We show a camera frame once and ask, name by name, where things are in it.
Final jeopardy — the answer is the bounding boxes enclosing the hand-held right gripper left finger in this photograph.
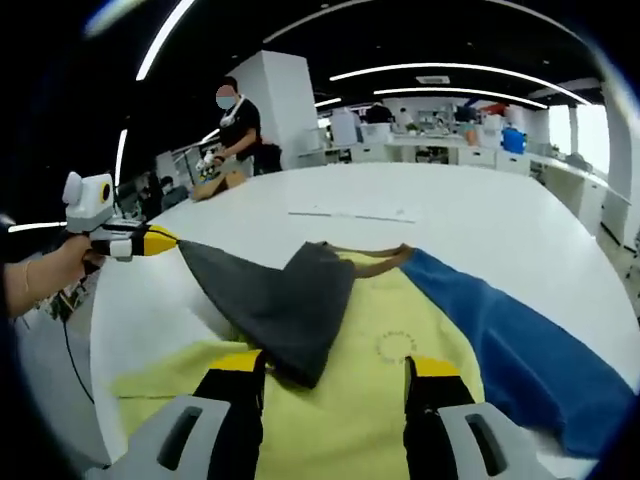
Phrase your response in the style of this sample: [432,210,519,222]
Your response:
[127,349,266,480]

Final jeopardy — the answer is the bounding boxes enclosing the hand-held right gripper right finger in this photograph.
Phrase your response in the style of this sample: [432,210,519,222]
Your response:
[403,355,544,480]

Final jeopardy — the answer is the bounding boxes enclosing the yellow blue grey garment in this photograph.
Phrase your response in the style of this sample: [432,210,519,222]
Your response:
[110,239,639,480]

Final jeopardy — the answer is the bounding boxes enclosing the clear template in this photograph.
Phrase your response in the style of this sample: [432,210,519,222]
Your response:
[288,202,417,225]

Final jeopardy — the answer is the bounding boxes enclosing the person's left hand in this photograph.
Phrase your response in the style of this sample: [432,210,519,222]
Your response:
[29,233,104,304]

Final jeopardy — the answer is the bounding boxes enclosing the white ceiling light strip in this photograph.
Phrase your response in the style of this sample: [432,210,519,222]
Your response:
[373,87,549,110]
[329,62,591,106]
[135,0,196,81]
[114,128,129,184]

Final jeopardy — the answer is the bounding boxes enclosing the cardboard box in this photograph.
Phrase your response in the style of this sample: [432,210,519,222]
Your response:
[192,169,249,201]

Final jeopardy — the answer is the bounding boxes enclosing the white square column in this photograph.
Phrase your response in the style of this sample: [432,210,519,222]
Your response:
[227,49,321,174]

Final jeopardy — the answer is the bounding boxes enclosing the white counter cabinets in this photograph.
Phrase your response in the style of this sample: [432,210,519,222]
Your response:
[299,124,631,241]

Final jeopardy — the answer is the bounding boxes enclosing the blue plastic bin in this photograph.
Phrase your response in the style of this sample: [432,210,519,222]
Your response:
[502,127,526,154]

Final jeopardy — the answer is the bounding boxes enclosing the black cable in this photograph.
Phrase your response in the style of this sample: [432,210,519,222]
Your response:
[58,294,97,407]

